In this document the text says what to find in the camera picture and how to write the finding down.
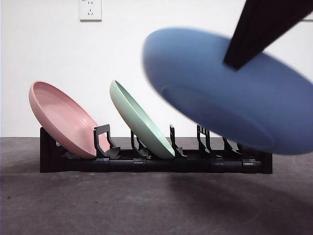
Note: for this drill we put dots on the black plate rack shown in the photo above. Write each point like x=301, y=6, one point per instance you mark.
x=171, y=167

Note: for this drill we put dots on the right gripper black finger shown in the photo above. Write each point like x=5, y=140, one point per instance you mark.
x=259, y=24

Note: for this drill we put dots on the pink plate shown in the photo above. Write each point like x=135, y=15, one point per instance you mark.
x=61, y=115

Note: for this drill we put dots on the white wall socket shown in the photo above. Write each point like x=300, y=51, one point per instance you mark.
x=90, y=11
x=310, y=18

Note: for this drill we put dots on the green plate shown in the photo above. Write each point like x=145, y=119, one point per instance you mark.
x=137, y=117

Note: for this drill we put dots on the blue plate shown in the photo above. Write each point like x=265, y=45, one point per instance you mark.
x=207, y=85

